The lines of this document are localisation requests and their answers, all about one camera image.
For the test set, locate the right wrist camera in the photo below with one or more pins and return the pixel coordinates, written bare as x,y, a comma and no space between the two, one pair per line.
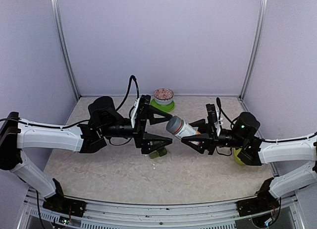
214,116

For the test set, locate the left aluminium frame post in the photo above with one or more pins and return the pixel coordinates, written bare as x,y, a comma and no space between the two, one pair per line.
64,50

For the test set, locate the front aluminium rail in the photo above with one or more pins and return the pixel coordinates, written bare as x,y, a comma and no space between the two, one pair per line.
107,215

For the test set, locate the amber bottle grey cap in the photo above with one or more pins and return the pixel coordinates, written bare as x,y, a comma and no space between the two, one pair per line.
180,128

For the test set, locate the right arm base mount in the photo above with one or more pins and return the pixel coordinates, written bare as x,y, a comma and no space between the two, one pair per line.
263,202

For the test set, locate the lime green bowl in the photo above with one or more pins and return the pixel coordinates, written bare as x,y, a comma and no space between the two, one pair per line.
236,158

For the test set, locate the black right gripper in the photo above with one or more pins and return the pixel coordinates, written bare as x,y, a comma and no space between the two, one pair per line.
208,141

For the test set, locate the aluminium frame post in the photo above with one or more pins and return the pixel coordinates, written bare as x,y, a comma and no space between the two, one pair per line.
64,50
254,50

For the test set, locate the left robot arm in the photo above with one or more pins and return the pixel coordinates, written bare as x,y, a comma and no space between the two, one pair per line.
84,137

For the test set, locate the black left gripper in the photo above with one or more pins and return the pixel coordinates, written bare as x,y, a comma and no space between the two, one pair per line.
142,138

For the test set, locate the green pill organizer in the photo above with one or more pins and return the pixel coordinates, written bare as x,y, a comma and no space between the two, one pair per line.
158,153

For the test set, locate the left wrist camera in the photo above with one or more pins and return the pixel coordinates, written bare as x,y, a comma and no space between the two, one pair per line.
140,110

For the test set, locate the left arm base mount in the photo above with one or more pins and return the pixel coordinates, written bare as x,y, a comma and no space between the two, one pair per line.
65,205

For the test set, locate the red patterned white bowl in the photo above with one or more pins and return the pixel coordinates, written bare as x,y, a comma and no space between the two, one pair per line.
163,96

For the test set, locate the right aluminium frame post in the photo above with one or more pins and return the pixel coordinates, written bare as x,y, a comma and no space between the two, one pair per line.
254,50

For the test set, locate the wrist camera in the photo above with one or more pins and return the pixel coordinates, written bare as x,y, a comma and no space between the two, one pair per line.
140,110
214,116

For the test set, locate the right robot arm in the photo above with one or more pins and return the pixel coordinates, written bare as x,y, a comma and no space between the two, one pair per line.
254,151

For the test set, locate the green plate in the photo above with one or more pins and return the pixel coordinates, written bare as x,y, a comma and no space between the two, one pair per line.
164,108

